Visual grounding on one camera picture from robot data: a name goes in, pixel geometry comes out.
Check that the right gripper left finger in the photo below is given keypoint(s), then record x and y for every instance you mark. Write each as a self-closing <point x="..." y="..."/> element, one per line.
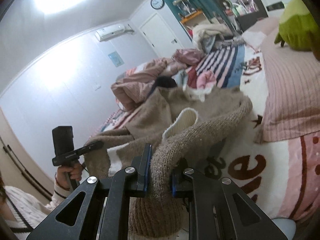
<point x="99" y="208"/>

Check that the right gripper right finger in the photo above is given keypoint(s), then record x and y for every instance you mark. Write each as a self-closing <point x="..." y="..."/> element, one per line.
<point x="219" y="209"/>

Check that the brown knitted sweater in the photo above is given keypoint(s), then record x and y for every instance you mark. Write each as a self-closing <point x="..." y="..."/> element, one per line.
<point x="178" y="124"/>

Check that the white knit sleeve forearm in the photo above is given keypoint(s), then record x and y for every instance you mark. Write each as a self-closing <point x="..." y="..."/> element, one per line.
<point x="22" y="212"/>

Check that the pile of clothes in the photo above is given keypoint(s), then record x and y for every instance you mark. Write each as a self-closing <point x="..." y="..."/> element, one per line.
<point x="208" y="36"/>

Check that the person's left hand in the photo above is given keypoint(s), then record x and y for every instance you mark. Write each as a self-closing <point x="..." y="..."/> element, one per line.
<point x="75" y="171"/>

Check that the white printed fleece blanket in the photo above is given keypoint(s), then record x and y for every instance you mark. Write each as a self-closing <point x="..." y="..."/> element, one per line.
<point x="282" y="177"/>

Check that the pink brown rumpled duvet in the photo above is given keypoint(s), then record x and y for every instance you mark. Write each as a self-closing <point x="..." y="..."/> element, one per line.
<point x="133" y="87"/>

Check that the pink pillow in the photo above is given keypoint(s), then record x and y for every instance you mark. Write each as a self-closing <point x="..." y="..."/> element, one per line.
<point x="292" y="77"/>

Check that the navy blue folded garment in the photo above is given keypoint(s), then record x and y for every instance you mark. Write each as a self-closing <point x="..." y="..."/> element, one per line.
<point x="163" y="82"/>

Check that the white air conditioner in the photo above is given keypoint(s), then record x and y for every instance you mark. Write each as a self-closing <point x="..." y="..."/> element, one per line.
<point x="110" y="32"/>

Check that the striped fleece blanket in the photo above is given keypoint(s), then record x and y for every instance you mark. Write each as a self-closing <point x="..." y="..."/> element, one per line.
<point x="220" y="68"/>

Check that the white door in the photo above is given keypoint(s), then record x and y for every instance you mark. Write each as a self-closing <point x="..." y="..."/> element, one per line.
<point x="160" y="36"/>

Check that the yellow white shelf unit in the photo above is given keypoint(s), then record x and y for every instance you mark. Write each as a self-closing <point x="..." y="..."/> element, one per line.
<point x="190" y="15"/>

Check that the green plush toy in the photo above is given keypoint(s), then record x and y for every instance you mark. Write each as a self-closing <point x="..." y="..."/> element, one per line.
<point x="298" y="29"/>

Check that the black bookshelf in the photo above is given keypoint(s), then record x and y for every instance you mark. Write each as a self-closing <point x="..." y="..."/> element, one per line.
<point x="247" y="12"/>

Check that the blue wall poster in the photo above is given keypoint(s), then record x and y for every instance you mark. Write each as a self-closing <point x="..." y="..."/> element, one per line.
<point x="116" y="59"/>

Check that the round wall clock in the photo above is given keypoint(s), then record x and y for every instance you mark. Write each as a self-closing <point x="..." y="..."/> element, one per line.
<point x="157" y="4"/>

